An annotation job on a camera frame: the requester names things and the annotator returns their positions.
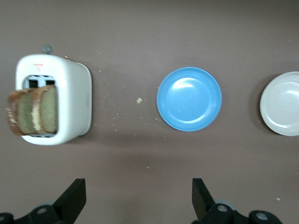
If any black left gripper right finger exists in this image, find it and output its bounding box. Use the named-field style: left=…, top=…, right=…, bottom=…
left=192, top=178, right=282, bottom=224

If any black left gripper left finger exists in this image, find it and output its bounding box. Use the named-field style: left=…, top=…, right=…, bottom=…
left=0, top=178, right=86, bottom=224

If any brown bread slice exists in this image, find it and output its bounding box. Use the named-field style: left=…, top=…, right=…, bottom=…
left=31, top=84, right=57, bottom=134
left=6, top=90, right=33, bottom=137

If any blue plate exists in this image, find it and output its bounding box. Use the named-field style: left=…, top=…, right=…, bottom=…
left=156, top=67, right=223, bottom=132

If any beige plate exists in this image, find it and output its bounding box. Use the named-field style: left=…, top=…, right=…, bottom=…
left=259, top=71, right=299, bottom=137

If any white two-slot toaster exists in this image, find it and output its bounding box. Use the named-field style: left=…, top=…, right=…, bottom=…
left=15, top=43, right=93, bottom=147

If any brown table cover sheet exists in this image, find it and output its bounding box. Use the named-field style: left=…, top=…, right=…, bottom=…
left=0, top=0, right=299, bottom=224

